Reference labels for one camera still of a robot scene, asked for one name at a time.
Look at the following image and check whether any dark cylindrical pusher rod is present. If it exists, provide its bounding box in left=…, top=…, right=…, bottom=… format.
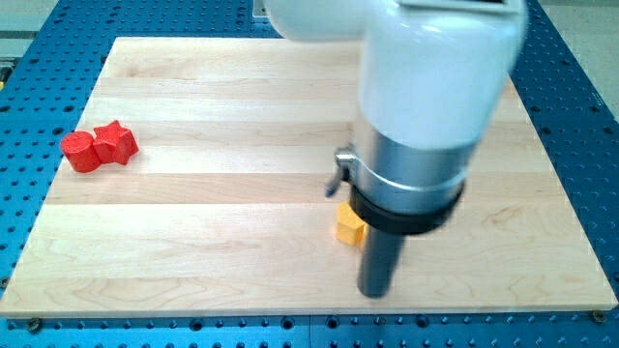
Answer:
left=357, top=226, right=405, bottom=299

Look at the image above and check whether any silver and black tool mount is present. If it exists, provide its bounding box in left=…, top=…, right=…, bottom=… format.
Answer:
left=325, top=111, right=480, bottom=235

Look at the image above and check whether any yellow pentagon block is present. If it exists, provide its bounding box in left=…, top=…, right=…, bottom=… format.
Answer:
left=336, top=201, right=368, bottom=247

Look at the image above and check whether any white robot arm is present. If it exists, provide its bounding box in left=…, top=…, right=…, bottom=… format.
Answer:
left=264, top=0, right=527, bottom=298

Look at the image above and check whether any light wooden board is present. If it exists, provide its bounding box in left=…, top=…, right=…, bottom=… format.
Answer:
left=1, top=38, right=617, bottom=318

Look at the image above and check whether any blue perforated metal base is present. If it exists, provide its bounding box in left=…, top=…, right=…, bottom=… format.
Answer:
left=1, top=1, right=618, bottom=347

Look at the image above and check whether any brass screw front right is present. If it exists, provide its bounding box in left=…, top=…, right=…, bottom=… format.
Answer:
left=590, top=310, right=606, bottom=324

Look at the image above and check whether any brass screw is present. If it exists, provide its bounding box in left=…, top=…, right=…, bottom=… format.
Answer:
left=590, top=310, right=606, bottom=324
left=25, top=318, right=43, bottom=334

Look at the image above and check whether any red star block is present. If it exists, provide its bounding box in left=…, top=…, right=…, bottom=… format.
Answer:
left=93, top=120, right=139, bottom=165

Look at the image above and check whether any red cylinder block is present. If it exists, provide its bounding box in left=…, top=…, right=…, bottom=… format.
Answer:
left=60, top=130, right=101, bottom=173

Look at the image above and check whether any brass screw front left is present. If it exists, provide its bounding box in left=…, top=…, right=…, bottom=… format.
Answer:
left=25, top=318, right=43, bottom=334

